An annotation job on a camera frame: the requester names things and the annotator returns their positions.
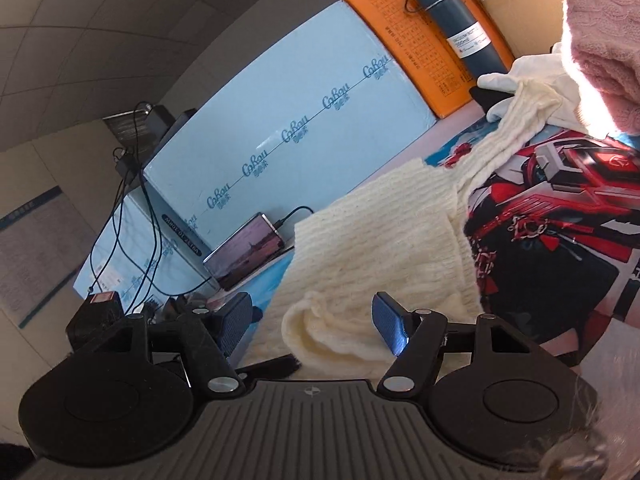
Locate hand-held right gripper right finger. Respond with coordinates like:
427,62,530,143
371,290,529,400

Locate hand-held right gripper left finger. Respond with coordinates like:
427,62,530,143
107,291,255,395

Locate cream knitted sweater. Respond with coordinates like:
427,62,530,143
260,77,563,382

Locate grey power bank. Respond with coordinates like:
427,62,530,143
202,212,297,291

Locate black device with red label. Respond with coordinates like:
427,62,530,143
65,292,127,352

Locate red robot printed mat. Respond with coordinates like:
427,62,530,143
207,102,640,367

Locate large light blue box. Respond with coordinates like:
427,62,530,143
141,0,439,281

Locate clear plastic bag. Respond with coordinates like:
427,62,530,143
542,345,640,480

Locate dark cloth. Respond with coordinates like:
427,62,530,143
469,85,517,114

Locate orange printed box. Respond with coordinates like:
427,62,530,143
341,0,517,120

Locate white cloth garment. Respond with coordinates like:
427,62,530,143
477,42,592,137

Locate dark blue thermos bottle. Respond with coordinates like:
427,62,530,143
404,0,514,75

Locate pink knitted garment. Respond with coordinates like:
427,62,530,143
560,0,640,134

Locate black power bank cable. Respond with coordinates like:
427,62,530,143
272,204,316,231

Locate black hanging cables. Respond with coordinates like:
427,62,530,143
87,101,177,313

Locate wall poster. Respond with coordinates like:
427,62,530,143
0,185,64,331

